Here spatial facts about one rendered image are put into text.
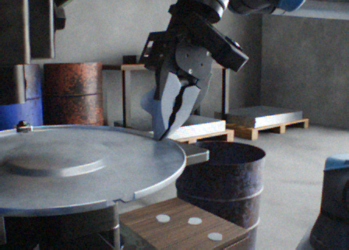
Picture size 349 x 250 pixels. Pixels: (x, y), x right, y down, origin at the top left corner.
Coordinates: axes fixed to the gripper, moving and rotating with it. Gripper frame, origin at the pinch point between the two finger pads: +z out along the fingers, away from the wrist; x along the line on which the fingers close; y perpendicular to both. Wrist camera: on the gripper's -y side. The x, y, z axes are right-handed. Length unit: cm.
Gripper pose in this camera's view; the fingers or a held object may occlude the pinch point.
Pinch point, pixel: (164, 132)
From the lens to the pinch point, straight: 47.0
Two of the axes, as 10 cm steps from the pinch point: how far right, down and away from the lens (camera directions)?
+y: -6.3, -1.2, 7.7
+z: -3.3, 9.4, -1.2
